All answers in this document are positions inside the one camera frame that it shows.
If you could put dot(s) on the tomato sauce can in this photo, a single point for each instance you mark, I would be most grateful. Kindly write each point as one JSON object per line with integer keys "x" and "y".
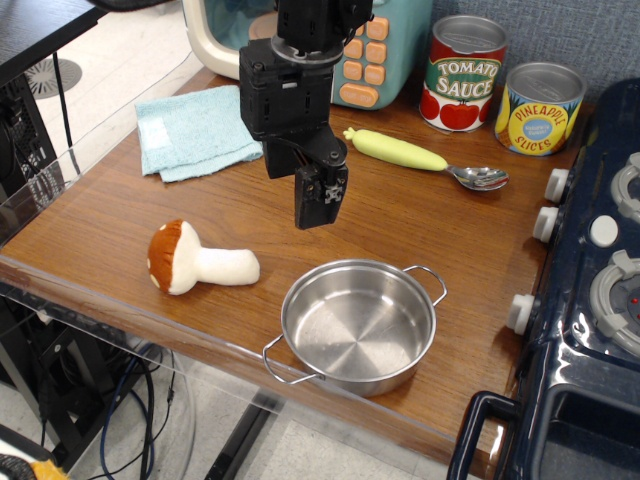
{"x": 464, "y": 63}

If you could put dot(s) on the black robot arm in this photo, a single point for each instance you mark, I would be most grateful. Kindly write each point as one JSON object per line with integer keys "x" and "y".
{"x": 286, "y": 86}

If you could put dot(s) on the dark blue toy stove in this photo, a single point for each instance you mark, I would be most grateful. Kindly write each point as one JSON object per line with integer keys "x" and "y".
{"x": 576, "y": 411}

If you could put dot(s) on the green handled metal spoon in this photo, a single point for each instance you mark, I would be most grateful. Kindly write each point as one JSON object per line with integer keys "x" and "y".
{"x": 405, "y": 154}

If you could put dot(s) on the teal toy microwave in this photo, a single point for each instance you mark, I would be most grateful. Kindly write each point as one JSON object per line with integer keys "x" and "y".
{"x": 381, "y": 41}

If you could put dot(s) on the silver steel pot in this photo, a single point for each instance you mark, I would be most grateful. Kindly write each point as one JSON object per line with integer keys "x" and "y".
{"x": 361, "y": 325}

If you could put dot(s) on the pineapple slices can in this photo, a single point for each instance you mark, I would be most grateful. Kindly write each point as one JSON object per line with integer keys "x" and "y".
{"x": 539, "y": 107}

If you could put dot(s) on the plush mushroom toy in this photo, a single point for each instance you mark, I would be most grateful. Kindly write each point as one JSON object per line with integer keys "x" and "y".
{"x": 176, "y": 261}

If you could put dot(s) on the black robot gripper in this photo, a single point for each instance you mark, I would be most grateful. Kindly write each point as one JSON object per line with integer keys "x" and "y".
{"x": 285, "y": 101}

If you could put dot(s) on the light blue folded towel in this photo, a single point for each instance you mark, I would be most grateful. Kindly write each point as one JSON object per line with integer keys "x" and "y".
{"x": 194, "y": 135}

